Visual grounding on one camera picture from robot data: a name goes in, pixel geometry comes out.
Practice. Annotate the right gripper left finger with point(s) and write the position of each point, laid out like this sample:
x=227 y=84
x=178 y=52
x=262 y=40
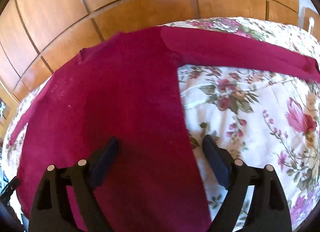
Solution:
x=52 y=210

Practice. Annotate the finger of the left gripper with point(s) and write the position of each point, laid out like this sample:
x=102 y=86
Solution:
x=9 y=189

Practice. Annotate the dark red sweater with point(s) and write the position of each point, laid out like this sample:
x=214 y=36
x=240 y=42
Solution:
x=127 y=88

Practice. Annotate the wooden shelf cabinet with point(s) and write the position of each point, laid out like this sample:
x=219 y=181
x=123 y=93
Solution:
x=8 y=109

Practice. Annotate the floral bed quilt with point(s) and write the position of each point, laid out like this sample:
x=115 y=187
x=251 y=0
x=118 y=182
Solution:
x=260 y=117

